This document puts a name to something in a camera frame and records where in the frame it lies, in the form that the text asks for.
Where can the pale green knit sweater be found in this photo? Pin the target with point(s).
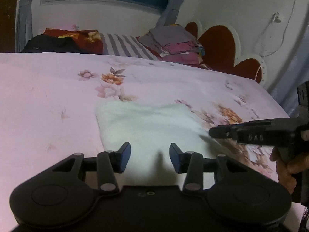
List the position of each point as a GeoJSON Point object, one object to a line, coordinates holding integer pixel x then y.
{"type": "Point", "coordinates": [150, 132]}

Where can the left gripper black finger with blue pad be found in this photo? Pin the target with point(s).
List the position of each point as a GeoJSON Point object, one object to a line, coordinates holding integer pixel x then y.
{"type": "Point", "coordinates": [189, 163]}
{"type": "Point", "coordinates": [108, 164]}

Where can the grey curtain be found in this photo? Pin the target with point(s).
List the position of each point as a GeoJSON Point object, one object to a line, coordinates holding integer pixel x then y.
{"type": "Point", "coordinates": [23, 32]}
{"type": "Point", "coordinates": [171, 4]}

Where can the striped grey white pillow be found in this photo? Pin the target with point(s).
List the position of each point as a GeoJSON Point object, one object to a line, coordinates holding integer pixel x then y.
{"type": "Point", "coordinates": [125, 46]}

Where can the black garment on bed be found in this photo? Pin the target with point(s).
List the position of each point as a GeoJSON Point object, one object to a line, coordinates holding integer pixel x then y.
{"type": "Point", "coordinates": [45, 43]}

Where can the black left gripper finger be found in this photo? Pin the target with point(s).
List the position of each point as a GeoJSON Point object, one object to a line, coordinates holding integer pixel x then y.
{"type": "Point", "coordinates": [224, 132]}

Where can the person's right hand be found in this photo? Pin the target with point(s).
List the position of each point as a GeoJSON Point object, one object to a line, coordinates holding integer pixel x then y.
{"type": "Point", "coordinates": [286, 170]}

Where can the right grey curtain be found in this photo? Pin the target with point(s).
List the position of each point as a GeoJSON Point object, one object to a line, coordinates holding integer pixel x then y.
{"type": "Point", "coordinates": [171, 4]}

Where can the pink floral bed sheet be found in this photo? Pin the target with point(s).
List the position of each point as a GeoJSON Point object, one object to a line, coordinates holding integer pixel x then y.
{"type": "Point", "coordinates": [49, 100]}

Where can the red white scalloped headboard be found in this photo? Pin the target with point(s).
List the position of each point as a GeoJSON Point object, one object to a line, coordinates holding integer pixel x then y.
{"type": "Point", "coordinates": [222, 52]}

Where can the red floral blanket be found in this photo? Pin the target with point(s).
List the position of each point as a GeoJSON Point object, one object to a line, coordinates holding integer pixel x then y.
{"type": "Point", "coordinates": [89, 41]}

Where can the left grey curtain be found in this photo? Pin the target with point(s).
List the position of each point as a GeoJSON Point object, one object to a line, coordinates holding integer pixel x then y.
{"type": "Point", "coordinates": [23, 32]}

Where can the white wall charger plug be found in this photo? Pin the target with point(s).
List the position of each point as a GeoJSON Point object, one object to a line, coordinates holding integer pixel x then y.
{"type": "Point", "coordinates": [277, 18]}

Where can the stack of folded clothes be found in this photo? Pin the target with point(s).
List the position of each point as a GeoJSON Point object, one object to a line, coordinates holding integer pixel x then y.
{"type": "Point", "coordinates": [173, 43]}

